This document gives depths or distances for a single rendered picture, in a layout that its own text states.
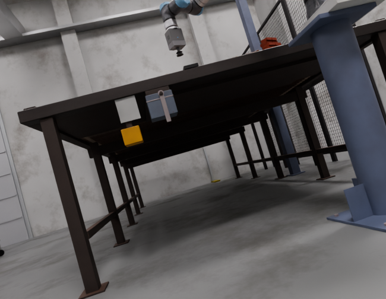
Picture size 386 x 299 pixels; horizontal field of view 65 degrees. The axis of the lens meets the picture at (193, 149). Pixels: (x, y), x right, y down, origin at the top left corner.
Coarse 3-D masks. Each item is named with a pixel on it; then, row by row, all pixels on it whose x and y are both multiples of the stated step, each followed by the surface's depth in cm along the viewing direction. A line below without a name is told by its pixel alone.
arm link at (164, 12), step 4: (160, 4) 176; (164, 4) 175; (160, 8) 177; (164, 8) 174; (168, 8) 182; (160, 12) 178; (164, 12) 175; (168, 12) 174; (164, 16) 175; (168, 16) 174; (172, 16) 175; (164, 20) 176
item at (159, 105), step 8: (160, 88) 151; (168, 88) 152; (152, 96) 149; (160, 96) 149; (168, 96) 149; (152, 104) 148; (160, 104) 149; (168, 104) 149; (152, 112) 148; (160, 112) 148; (168, 112) 148; (176, 112) 150; (152, 120) 152; (168, 120) 148
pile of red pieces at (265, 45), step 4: (264, 40) 263; (268, 40) 264; (272, 40) 267; (260, 44) 267; (264, 44) 264; (268, 44) 260; (272, 44) 262; (276, 44) 265; (280, 44) 269; (264, 48) 265; (268, 48) 261
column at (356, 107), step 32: (320, 32) 131; (352, 32) 129; (320, 64) 136; (352, 64) 127; (352, 96) 127; (352, 128) 129; (384, 128) 126; (352, 160) 133; (384, 160) 124; (352, 192) 129; (384, 192) 124; (352, 224) 128; (384, 224) 114
